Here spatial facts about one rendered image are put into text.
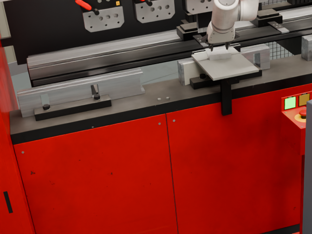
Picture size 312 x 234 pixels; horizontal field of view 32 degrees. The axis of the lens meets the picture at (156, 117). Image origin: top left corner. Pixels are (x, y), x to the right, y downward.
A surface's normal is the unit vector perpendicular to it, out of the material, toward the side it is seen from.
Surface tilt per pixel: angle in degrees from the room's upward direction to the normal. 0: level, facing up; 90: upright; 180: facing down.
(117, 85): 90
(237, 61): 0
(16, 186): 90
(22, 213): 90
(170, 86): 0
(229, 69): 0
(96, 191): 90
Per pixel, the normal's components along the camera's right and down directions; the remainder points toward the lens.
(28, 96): 0.25, 0.43
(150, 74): -0.10, -0.88
